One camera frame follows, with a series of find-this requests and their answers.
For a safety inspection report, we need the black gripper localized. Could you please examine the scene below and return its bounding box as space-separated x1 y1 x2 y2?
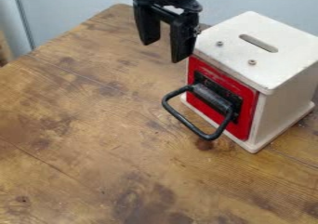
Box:
132 0 203 63

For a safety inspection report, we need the red drawer with black handle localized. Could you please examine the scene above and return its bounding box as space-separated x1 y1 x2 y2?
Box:
162 56 259 140

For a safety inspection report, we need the white wooden box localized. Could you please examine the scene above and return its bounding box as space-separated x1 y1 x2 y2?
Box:
187 11 318 153

